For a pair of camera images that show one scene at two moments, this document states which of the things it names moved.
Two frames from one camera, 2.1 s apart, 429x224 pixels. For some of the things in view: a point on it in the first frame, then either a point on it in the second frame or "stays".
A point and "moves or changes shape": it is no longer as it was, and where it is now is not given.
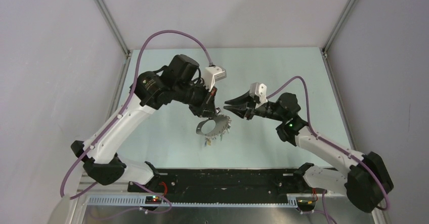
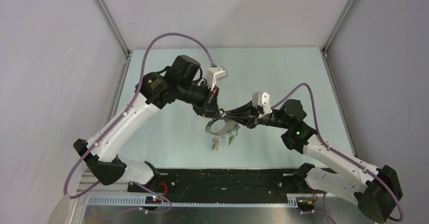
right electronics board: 305,203 stays
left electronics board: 153,199 stays
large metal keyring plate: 222,124 moves or changes shape
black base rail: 226,182 stays
